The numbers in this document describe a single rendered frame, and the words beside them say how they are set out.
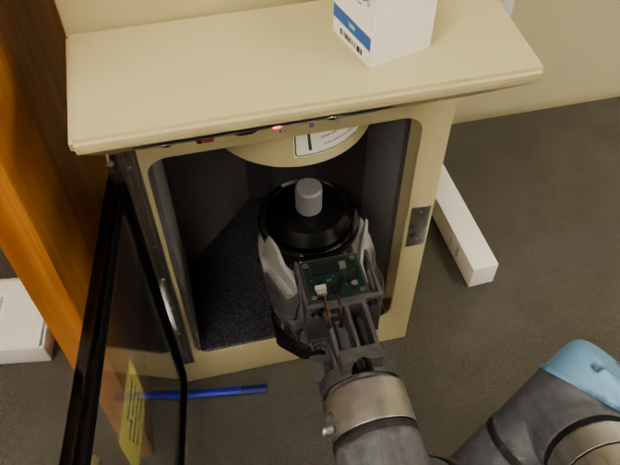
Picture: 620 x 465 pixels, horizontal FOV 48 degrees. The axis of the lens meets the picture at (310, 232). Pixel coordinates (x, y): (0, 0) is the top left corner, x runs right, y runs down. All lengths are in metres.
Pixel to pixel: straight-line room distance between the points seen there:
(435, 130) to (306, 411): 0.44
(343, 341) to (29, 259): 0.27
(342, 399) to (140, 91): 0.30
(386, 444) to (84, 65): 0.36
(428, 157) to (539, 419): 0.27
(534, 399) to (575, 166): 0.73
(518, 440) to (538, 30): 0.83
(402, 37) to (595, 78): 0.97
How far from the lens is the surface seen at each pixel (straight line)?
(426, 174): 0.73
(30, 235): 0.56
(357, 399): 0.59
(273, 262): 0.70
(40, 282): 0.61
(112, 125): 0.46
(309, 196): 0.69
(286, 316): 0.68
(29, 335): 1.03
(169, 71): 0.49
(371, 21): 0.46
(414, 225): 0.79
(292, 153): 0.67
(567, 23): 1.30
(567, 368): 0.60
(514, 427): 0.61
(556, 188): 1.24
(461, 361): 1.00
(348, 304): 0.61
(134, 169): 0.63
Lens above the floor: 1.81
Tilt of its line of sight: 52 degrees down
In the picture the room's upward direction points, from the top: straight up
